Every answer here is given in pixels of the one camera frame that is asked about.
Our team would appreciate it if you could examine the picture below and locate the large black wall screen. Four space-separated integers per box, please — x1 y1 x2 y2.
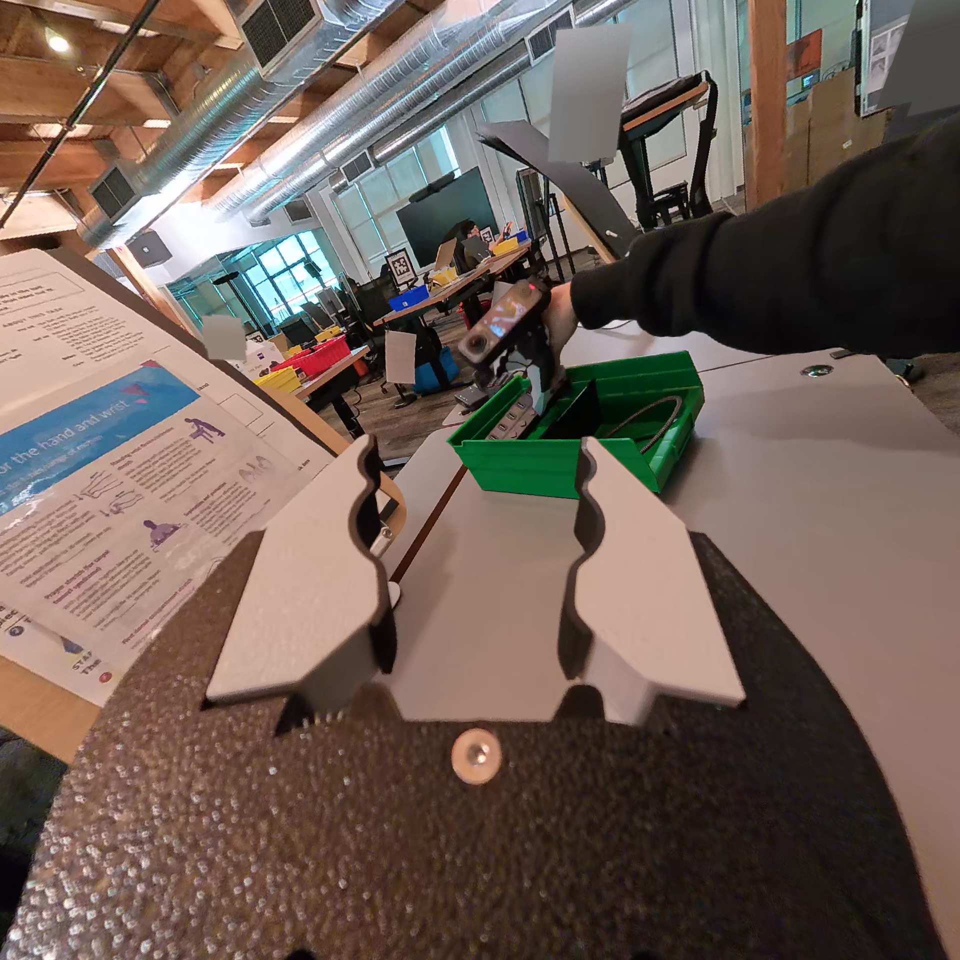
396 166 498 260

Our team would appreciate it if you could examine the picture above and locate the computer monitor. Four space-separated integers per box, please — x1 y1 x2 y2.
855 0 920 120

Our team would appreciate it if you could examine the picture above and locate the person's right hand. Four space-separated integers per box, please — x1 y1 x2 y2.
540 281 580 354

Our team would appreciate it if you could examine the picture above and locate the green plastic bin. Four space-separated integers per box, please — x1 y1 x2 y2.
447 350 706 500

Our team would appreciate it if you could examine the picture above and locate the red ribbed bin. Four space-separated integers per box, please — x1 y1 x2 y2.
271 335 351 378

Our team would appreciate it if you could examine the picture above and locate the person's right forearm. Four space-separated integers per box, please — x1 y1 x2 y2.
570 112 960 361

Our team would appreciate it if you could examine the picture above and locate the white card sheet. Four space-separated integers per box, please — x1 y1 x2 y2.
384 330 418 385

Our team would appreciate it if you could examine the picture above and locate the wooden standing desk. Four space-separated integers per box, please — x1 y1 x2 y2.
618 69 717 234

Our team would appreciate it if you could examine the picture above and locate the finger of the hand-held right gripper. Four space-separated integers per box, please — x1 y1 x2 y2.
527 363 560 421

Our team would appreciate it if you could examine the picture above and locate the wooden post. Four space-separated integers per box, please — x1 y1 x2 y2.
746 0 790 211

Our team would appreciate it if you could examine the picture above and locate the dark display on stand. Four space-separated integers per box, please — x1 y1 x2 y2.
516 168 556 241

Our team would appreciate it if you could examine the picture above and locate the grey braided cable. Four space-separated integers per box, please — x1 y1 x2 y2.
603 396 687 444

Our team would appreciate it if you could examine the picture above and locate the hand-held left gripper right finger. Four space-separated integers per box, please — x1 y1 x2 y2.
557 435 747 727

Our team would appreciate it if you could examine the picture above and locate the brown cardboard box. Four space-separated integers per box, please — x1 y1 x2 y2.
787 67 901 196

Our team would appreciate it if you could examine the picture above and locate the black curved panel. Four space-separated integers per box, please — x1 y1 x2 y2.
477 120 642 260

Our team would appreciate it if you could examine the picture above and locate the silver multi-port usb hub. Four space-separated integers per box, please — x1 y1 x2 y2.
480 390 541 444

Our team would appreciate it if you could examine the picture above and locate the black bin divider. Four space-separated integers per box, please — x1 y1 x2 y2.
536 378 601 440

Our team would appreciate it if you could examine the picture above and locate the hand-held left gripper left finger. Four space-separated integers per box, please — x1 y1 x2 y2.
202 433 402 725

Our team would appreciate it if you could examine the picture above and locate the silver round ventilation duct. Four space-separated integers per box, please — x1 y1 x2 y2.
213 0 646 226

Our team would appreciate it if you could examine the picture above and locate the blue bag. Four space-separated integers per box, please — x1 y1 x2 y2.
414 346 460 396

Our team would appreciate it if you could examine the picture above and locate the white instruction sheet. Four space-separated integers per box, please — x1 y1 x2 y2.
0 247 335 706

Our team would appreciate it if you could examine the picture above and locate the instruction sheet on wooden stand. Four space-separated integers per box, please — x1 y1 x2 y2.
0 243 410 762

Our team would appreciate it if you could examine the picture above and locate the ceiling air vent box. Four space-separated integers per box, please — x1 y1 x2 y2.
240 0 325 74

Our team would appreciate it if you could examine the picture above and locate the long wooden desk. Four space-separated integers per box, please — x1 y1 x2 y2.
373 243 541 354
296 346 391 444

